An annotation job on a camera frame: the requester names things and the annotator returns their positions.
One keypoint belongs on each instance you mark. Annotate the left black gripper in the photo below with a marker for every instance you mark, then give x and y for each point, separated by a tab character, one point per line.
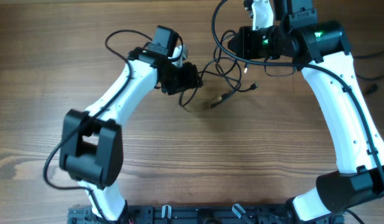
192	76

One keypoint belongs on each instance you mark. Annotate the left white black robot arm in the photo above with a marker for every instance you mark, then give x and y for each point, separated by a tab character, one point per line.
92	144

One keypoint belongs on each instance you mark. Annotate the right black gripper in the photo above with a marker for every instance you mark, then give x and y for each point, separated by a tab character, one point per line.
234	43

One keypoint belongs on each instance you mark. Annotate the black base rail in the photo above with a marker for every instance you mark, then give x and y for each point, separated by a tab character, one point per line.
261	214

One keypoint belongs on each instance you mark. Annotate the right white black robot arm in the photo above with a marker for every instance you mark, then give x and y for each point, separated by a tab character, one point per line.
321	52

